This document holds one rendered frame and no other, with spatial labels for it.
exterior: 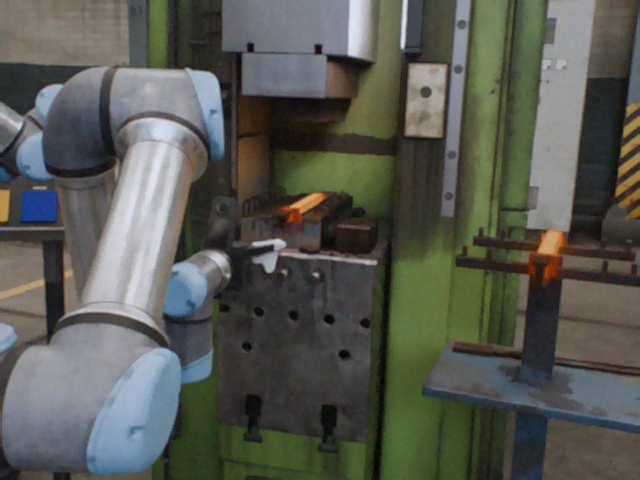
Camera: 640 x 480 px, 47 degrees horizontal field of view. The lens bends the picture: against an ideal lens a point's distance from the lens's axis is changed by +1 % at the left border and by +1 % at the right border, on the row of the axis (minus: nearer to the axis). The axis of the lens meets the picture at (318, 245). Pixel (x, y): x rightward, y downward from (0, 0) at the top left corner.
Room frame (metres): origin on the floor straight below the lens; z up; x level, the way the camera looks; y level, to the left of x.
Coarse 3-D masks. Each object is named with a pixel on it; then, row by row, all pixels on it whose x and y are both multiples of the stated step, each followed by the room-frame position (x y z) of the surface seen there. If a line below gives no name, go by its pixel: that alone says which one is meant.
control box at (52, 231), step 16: (112, 176) 1.69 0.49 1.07; (16, 192) 1.63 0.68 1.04; (16, 208) 1.61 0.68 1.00; (0, 224) 1.58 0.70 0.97; (16, 224) 1.59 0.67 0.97; (32, 224) 1.60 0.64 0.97; (48, 224) 1.60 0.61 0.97; (0, 240) 1.64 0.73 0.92; (16, 240) 1.64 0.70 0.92; (32, 240) 1.65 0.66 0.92; (48, 240) 1.66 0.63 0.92
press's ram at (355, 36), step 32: (224, 0) 1.73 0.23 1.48; (256, 0) 1.72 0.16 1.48; (288, 0) 1.70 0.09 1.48; (320, 0) 1.68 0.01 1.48; (352, 0) 1.68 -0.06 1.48; (224, 32) 1.73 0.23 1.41; (256, 32) 1.72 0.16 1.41; (288, 32) 1.70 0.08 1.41; (320, 32) 1.68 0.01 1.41; (352, 32) 1.70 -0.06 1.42
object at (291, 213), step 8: (304, 200) 1.85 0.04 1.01; (312, 200) 1.86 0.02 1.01; (280, 208) 1.69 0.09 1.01; (288, 208) 1.69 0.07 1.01; (296, 208) 1.68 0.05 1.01; (304, 208) 1.78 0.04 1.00; (272, 216) 1.60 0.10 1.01; (280, 216) 1.59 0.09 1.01; (288, 216) 1.66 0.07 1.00; (296, 216) 1.68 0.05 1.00; (272, 224) 1.60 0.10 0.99; (280, 224) 1.60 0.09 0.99; (288, 224) 1.63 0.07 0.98
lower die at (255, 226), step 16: (336, 192) 2.09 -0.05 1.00; (272, 208) 1.81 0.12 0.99; (240, 224) 1.72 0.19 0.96; (256, 224) 1.72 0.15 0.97; (304, 224) 1.69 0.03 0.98; (320, 224) 1.68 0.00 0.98; (240, 240) 1.72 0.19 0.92; (256, 240) 1.72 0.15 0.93; (288, 240) 1.70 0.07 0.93; (304, 240) 1.69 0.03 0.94; (320, 240) 1.69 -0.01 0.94
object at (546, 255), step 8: (552, 232) 1.47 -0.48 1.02; (560, 232) 1.47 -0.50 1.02; (544, 240) 1.38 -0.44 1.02; (552, 240) 1.38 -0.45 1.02; (560, 240) 1.46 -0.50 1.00; (544, 248) 1.30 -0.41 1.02; (552, 248) 1.31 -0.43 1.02; (536, 256) 1.19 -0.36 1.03; (544, 256) 1.19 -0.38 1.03; (552, 256) 1.21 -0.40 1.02; (536, 264) 1.14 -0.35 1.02; (544, 264) 1.14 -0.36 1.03; (552, 264) 1.21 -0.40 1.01; (528, 272) 1.22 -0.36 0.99; (536, 272) 1.14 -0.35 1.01; (544, 272) 1.19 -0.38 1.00; (552, 272) 1.21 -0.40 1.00; (536, 280) 1.14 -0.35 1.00; (544, 280) 1.17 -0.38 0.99; (536, 288) 1.14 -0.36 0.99; (544, 288) 1.13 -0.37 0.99
